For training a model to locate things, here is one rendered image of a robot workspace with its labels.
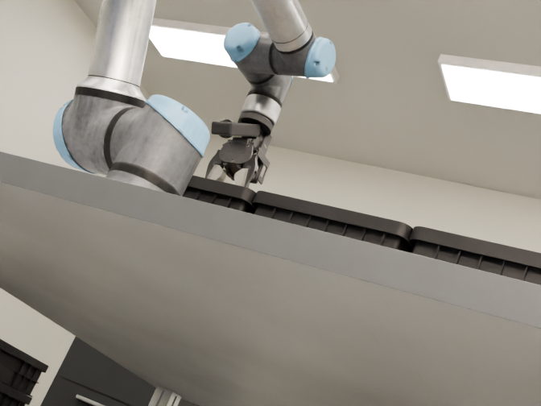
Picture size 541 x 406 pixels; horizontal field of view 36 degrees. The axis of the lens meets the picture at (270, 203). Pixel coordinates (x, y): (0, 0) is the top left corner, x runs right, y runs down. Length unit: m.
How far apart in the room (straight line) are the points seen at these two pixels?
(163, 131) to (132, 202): 0.33
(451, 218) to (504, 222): 0.32
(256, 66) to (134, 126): 0.42
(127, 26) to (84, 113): 0.16
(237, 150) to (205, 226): 0.76
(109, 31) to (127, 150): 0.22
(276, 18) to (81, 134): 0.41
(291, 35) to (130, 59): 0.31
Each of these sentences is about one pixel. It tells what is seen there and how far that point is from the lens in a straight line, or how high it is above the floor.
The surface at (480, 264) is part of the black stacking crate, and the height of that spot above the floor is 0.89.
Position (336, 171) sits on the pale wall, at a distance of 5.74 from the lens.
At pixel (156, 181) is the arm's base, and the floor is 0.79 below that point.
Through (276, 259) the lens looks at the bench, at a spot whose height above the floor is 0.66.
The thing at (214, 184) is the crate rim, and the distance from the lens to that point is 1.54.
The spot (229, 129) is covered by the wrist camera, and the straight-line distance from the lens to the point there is 1.59.
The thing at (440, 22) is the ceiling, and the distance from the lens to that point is 4.12.
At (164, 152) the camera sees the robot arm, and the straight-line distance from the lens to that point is 1.26.
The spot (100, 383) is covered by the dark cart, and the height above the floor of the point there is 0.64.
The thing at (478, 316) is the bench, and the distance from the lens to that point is 0.79.
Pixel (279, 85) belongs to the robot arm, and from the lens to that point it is 1.72.
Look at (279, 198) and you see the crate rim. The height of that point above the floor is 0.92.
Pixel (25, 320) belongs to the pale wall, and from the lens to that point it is 5.72.
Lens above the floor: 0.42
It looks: 19 degrees up
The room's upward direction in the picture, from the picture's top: 24 degrees clockwise
